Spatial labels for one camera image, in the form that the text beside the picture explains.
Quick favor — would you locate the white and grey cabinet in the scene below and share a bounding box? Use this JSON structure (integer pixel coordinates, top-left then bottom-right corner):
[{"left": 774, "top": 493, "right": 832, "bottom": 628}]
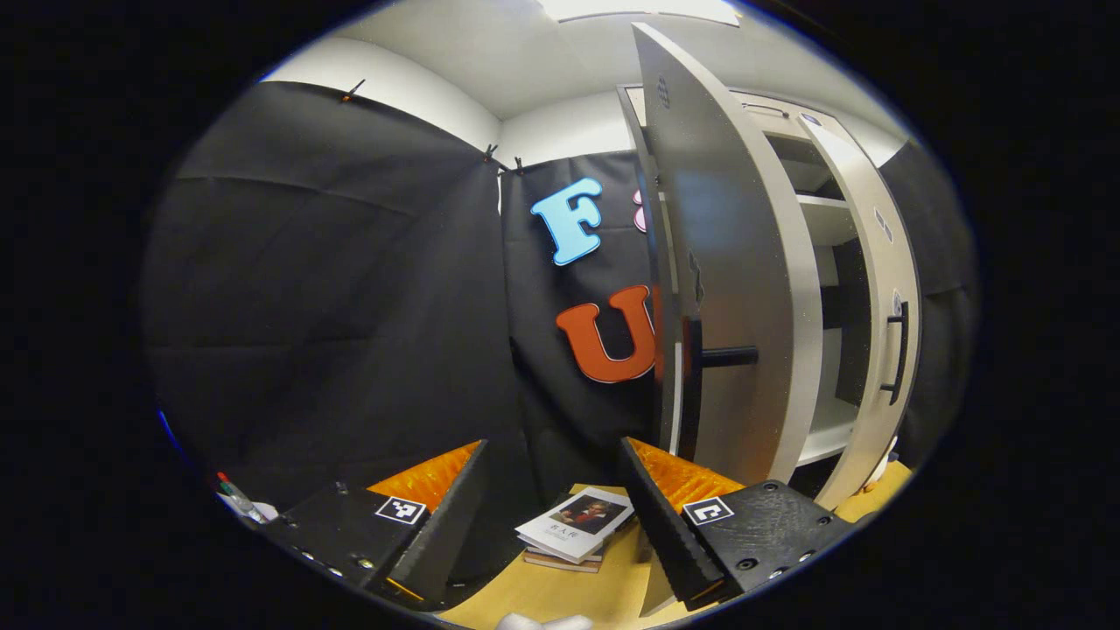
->
[{"left": 617, "top": 83, "right": 876, "bottom": 491}]

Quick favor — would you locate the black backdrop cloth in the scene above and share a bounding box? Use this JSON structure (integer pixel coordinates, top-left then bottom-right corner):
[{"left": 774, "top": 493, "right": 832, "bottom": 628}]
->
[{"left": 140, "top": 80, "right": 977, "bottom": 526}]

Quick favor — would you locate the white book with portrait cover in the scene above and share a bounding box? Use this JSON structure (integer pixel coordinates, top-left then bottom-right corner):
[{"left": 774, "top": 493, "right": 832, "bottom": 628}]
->
[{"left": 514, "top": 487, "right": 636, "bottom": 564}]

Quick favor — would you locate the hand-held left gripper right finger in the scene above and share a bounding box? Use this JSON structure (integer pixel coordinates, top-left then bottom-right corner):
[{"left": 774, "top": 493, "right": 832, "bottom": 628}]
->
[{"left": 617, "top": 436, "right": 863, "bottom": 613}]

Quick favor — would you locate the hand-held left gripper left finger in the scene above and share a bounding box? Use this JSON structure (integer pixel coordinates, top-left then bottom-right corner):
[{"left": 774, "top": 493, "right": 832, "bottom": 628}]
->
[{"left": 262, "top": 439, "right": 489, "bottom": 612}]

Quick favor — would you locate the cabinet drawer with black handle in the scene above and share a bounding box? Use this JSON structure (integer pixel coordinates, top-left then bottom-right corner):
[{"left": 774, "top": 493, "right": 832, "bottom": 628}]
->
[{"left": 731, "top": 87, "right": 854, "bottom": 145}]

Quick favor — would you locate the brown book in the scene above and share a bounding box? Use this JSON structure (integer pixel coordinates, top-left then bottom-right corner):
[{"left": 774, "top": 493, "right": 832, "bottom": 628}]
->
[{"left": 523, "top": 547, "right": 605, "bottom": 574}]

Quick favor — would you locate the white cabinet door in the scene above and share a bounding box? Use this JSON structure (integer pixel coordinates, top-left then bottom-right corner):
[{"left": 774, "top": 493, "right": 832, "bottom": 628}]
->
[
  {"left": 798, "top": 114, "right": 921, "bottom": 513},
  {"left": 632, "top": 22, "right": 825, "bottom": 618}
]

